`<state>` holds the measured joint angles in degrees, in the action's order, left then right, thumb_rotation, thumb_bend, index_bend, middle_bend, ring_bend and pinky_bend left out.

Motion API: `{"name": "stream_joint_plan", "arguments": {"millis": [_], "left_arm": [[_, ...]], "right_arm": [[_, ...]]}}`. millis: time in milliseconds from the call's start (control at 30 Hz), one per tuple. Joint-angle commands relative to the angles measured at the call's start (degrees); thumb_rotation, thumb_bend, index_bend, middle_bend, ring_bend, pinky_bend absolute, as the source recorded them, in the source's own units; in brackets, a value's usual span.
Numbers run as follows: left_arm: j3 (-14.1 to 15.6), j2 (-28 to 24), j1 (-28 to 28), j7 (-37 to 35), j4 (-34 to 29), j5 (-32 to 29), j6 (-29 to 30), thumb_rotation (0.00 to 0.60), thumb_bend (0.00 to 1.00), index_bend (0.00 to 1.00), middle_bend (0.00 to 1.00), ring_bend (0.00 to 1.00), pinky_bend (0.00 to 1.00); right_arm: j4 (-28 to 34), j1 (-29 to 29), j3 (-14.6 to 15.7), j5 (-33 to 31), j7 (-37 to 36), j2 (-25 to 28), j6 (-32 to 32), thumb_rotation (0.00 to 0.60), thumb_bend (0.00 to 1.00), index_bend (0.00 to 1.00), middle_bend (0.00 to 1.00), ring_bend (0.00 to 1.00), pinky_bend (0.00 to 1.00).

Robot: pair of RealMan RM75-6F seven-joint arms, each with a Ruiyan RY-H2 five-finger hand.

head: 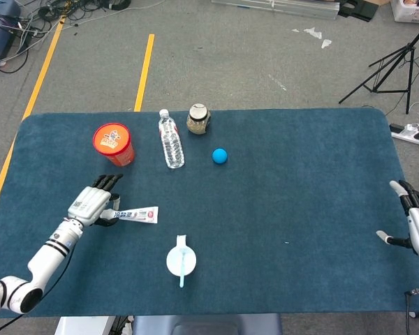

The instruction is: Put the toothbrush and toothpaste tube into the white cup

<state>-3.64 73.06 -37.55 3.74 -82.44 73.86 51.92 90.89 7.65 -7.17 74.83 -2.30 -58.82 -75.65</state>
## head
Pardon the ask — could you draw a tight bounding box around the white toothpaste tube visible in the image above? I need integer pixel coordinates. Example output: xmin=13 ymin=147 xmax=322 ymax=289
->
xmin=101 ymin=205 xmax=160 ymax=225

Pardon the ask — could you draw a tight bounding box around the blue ball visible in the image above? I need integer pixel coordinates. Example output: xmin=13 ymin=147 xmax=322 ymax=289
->
xmin=212 ymin=147 xmax=229 ymax=165

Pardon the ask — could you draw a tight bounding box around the dark blue machine base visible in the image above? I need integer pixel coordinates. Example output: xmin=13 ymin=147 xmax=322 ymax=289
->
xmin=0 ymin=0 xmax=22 ymax=67

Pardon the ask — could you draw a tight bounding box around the white power strip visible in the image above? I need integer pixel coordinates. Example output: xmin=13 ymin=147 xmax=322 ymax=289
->
xmin=389 ymin=122 xmax=419 ymax=146

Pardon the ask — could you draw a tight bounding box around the glass jar black lid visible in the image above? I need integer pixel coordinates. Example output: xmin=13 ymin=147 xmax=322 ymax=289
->
xmin=186 ymin=103 xmax=212 ymax=136

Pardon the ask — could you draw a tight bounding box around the white plastic basket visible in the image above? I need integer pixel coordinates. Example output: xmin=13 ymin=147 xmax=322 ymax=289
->
xmin=390 ymin=0 xmax=419 ymax=24

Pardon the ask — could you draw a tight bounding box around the white cup with handle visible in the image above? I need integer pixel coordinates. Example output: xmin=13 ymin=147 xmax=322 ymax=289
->
xmin=166 ymin=234 xmax=198 ymax=277

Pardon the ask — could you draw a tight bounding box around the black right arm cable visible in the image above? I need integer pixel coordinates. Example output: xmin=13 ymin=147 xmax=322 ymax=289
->
xmin=404 ymin=288 xmax=419 ymax=335

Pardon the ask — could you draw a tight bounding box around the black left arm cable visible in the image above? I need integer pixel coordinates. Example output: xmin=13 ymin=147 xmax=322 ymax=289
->
xmin=0 ymin=244 xmax=74 ymax=335

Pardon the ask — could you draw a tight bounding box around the clear plastic water bottle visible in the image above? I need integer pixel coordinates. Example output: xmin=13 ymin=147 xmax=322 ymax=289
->
xmin=158 ymin=108 xmax=186 ymax=170

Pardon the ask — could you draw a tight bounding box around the robot base platform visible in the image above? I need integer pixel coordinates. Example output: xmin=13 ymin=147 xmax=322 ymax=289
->
xmin=54 ymin=313 xmax=284 ymax=335

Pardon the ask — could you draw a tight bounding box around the aluminium profile rail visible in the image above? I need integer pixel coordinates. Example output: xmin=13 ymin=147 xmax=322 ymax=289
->
xmin=211 ymin=0 xmax=340 ymax=20

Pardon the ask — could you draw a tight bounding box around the light blue toothbrush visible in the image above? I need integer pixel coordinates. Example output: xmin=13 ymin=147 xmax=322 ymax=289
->
xmin=176 ymin=244 xmax=191 ymax=289

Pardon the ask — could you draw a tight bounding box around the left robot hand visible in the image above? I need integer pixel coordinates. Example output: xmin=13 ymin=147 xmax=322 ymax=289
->
xmin=66 ymin=173 xmax=124 ymax=228

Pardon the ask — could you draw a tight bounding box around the black floor cable bundle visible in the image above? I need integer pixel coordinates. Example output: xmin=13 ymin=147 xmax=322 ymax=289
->
xmin=20 ymin=0 xmax=132 ymax=36

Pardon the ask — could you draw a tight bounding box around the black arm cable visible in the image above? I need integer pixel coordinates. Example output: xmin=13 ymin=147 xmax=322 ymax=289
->
xmin=404 ymin=288 xmax=419 ymax=335
xmin=0 ymin=244 xmax=74 ymax=335

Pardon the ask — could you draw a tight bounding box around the red orange snack tub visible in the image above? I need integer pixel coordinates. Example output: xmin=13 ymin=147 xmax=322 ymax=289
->
xmin=92 ymin=122 xmax=135 ymax=168

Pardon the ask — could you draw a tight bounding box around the yellow floor tape strip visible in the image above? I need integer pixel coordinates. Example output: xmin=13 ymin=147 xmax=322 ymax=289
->
xmin=0 ymin=15 xmax=66 ymax=230
xmin=133 ymin=33 xmax=156 ymax=112

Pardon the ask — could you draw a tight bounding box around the blue carpet table mat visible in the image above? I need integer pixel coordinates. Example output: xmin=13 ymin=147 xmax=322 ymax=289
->
xmin=0 ymin=107 xmax=419 ymax=318

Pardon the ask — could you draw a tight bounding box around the black tripod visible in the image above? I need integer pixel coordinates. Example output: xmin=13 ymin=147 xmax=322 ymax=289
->
xmin=338 ymin=19 xmax=419 ymax=115

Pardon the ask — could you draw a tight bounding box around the black plastic bracket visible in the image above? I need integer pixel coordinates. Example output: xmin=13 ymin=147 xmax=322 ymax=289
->
xmin=337 ymin=0 xmax=378 ymax=22

